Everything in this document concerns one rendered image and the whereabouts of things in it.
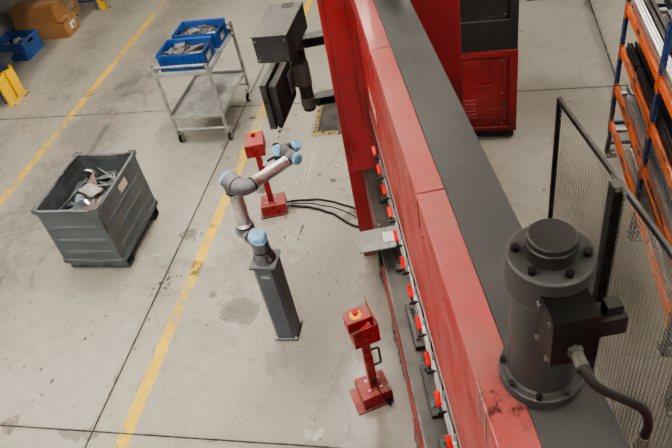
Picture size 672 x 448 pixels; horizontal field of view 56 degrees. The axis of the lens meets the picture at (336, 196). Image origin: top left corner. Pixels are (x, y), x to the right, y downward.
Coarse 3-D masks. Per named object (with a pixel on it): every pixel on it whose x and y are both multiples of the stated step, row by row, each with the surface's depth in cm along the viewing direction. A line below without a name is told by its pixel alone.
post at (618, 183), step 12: (612, 180) 243; (612, 192) 242; (612, 204) 245; (612, 216) 249; (612, 228) 253; (600, 240) 264; (612, 240) 258; (600, 252) 266; (612, 252) 262; (600, 264) 269; (600, 276) 272; (600, 288) 277; (600, 300) 282; (588, 360) 311
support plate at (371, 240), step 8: (360, 232) 389; (368, 232) 388; (376, 232) 387; (360, 240) 384; (368, 240) 382; (376, 240) 381; (360, 248) 378; (368, 248) 377; (376, 248) 376; (384, 248) 375
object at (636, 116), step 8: (632, 88) 501; (632, 96) 492; (632, 104) 481; (632, 112) 474; (640, 112) 477; (632, 120) 474; (640, 120) 463; (640, 128) 456; (656, 128) 458; (640, 136) 452; (640, 144) 452; (656, 152) 439; (648, 160) 432; (656, 160) 432; (648, 168) 433; (656, 168) 421; (656, 176) 416; (664, 176) 420; (656, 184) 414; (664, 184) 413; (656, 192) 415; (664, 192) 404; (664, 200) 398; (664, 208) 398; (664, 216) 398
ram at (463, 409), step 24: (360, 48) 388; (384, 120) 306; (384, 144) 338; (384, 168) 377; (408, 192) 253; (408, 216) 274; (408, 240) 299; (432, 288) 230; (432, 312) 248; (432, 336) 268; (456, 360) 199; (456, 384) 212; (456, 408) 226; (456, 432) 243; (480, 432) 175
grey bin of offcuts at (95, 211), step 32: (96, 160) 569; (128, 160) 546; (64, 192) 550; (96, 192) 537; (128, 192) 544; (64, 224) 517; (96, 224) 511; (128, 224) 545; (64, 256) 545; (96, 256) 538; (128, 256) 541
